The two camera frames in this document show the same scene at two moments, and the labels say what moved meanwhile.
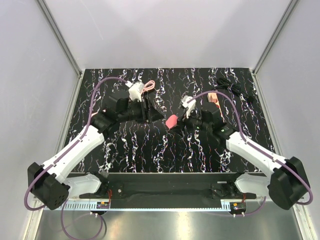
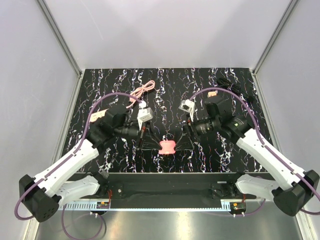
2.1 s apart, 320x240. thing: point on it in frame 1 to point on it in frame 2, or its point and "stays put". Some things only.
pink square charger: x=172 y=121 to x=167 y=147
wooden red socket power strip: x=212 y=97 stays put
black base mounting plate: x=167 y=187 stays put
